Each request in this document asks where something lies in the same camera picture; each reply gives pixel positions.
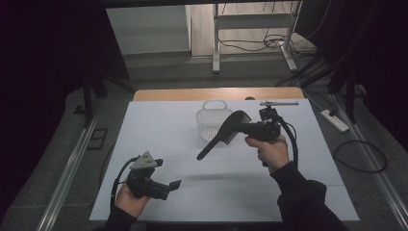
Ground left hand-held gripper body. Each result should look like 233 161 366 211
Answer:
126 150 172 201

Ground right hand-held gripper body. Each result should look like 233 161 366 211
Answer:
247 100 300 142

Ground black comb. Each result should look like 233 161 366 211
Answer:
195 110 254 162

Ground white plastic basket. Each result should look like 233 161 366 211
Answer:
194 99 234 143

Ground person's right hand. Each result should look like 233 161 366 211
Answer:
244 134 291 174

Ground person's left hand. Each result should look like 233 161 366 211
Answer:
115 182 152 219

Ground white table cover sheet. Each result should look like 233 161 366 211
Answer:
89 98 361 223

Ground wooden table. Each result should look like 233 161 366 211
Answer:
132 87 306 103

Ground white power strip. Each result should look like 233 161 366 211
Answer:
319 109 350 134

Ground black stand with slanted legs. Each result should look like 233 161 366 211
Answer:
74 62 138 129
300 51 360 125

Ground dark curtain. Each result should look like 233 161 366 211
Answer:
0 0 131 219
294 0 408 152

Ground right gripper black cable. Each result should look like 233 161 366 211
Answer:
270 110 300 169

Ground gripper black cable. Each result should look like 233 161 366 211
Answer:
270 110 300 169
110 156 140 214

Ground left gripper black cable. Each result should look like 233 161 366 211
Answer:
110 156 140 214

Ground black rectangular floor frame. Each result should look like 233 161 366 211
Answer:
86 127 109 151

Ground aluminium floor rail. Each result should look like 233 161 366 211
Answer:
331 94 408 231
36 101 104 231

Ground tangled black floor cables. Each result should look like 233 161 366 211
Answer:
217 30 319 56

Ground white metal stand frame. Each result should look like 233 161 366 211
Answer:
212 0 303 74

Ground black looped floor cable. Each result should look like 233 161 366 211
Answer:
332 140 388 174

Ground grey wall panel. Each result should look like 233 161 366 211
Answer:
105 4 192 56

